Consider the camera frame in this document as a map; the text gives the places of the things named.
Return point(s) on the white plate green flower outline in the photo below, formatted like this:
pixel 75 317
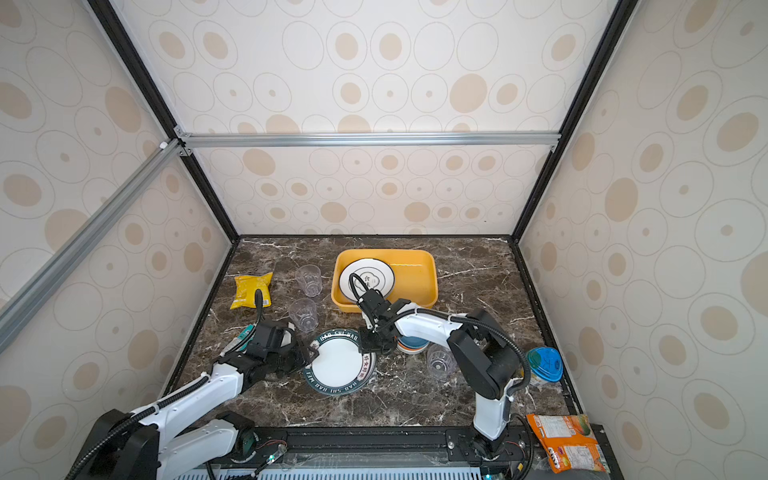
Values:
pixel 366 273

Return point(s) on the teal packet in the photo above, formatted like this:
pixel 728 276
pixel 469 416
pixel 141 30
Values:
pixel 243 338

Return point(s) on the horizontal aluminium rail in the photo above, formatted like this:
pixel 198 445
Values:
pixel 371 139

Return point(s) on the orange snack packet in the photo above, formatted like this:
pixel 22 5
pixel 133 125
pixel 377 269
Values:
pixel 569 442

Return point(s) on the clear cup near bin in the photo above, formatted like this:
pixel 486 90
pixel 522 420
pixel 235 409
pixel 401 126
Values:
pixel 309 278

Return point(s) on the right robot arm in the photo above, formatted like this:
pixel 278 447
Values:
pixel 492 364

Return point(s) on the clear cup left front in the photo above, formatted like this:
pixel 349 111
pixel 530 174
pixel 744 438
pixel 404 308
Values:
pixel 303 314

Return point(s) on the blue bowl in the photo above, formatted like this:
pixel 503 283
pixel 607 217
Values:
pixel 412 341

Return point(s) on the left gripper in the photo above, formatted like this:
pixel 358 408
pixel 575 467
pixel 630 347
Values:
pixel 302 356

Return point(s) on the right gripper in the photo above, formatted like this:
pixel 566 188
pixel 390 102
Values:
pixel 366 348

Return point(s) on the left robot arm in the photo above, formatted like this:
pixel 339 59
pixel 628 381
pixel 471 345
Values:
pixel 174 408

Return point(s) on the yellow snack bag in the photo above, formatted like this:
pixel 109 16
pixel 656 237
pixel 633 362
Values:
pixel 252 291

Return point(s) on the orange white bowl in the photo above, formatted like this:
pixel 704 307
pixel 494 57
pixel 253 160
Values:
pixel 410 350

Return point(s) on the clear cup right front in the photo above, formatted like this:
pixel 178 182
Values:
pixel 440 362

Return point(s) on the diagonal aluminium rail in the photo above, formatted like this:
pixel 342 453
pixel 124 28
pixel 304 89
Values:
pixel 17 313

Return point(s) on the yellow plastic bin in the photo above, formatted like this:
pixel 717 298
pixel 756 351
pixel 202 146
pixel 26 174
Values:
pixel 415 276

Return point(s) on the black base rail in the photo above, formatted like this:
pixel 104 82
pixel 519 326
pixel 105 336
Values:
pixel 377 453

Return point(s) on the plate dark green lettered rim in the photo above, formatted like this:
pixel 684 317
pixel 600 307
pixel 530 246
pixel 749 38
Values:
pixel 340 367

